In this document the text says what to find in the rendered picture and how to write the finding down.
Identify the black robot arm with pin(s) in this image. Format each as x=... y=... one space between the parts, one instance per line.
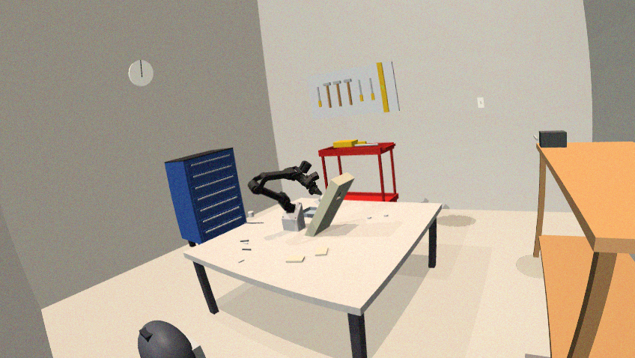
x=289 y=174

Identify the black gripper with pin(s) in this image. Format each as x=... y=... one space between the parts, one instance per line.
x=308 y=183

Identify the grey flat panel with round hole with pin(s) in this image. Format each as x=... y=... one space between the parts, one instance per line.
x=330 y=203

